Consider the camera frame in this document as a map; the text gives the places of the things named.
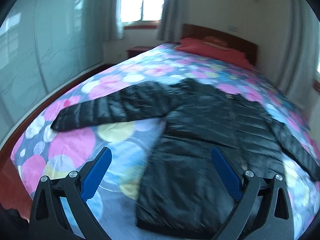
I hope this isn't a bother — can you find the red blanket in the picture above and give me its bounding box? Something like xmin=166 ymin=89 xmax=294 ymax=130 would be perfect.
xmin=175 ymin=37 xmax=254 ymax=70

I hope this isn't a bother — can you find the white wall socket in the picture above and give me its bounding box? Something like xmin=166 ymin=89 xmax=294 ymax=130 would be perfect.
xmin=227 ymin=25 xmax=238 ymax=32

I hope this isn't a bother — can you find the grey curtain left of window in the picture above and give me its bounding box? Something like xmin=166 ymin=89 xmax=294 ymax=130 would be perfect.
xmin=103 ymin=0 xmax=124 ymax=42

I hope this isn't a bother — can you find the red embroidered pillow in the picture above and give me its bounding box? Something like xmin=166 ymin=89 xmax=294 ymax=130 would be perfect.
xmin=201 ymin=36 xmax=229 ymax=50

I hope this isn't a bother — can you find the colourful dotted bedspread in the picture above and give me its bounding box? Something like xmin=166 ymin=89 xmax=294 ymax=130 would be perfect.
xmin=11 ymin=44 xmax=319 ymax=239

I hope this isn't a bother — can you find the dark wooden headboard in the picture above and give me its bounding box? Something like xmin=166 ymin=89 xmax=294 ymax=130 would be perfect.
xmin=182 ymin=23 xmax=258 ymax=66

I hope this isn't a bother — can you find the red wooden nightstand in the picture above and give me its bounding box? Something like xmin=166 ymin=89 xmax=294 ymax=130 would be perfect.
xmin=127 ymin=46 xmax=154 ymax=59

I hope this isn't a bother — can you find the grey curtain beside headboard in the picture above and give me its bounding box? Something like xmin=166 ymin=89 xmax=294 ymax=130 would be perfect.
xmin=157 ymin=0 xmax=189 ymax=42

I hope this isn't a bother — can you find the red wooden bed frame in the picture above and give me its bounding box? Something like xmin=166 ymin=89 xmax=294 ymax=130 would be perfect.
xmin=1 ymin=63 xmax=113 ymax=219

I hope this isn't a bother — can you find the frosted glass wardrobe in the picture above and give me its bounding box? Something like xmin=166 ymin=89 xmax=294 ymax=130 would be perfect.
xmin=1 ymin=0 xmax=104 ymax=138

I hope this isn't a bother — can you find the grey curtain right wall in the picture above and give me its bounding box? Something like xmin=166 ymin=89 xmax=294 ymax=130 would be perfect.
xmin=276 ymin=0 xmax=319 ymax=107

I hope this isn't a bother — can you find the black puffer jacket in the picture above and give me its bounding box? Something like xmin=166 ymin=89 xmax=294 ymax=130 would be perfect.
xmin=51 ymin=79 xmax=319 ymax=238

